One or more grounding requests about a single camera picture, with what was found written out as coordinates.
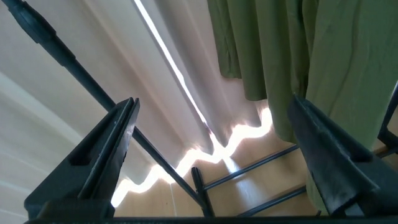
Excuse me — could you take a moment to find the black clothes rack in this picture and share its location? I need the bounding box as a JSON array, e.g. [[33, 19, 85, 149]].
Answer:
[[0, 0, 398, 218]]

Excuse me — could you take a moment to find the green long-sleeved shirt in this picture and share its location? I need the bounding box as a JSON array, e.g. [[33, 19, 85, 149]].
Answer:
[[206, 0, 398, 216]]

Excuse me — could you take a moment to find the beige curtain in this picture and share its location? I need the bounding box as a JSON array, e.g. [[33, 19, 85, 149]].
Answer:
[[0, 0, 274, 218]]

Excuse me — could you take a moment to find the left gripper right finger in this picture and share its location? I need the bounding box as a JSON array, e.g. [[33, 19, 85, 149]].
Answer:
[[286, 95, 398, 217]]

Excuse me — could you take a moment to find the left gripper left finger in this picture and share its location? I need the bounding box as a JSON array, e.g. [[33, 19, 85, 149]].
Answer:
[[24, 96, 141, 219]]

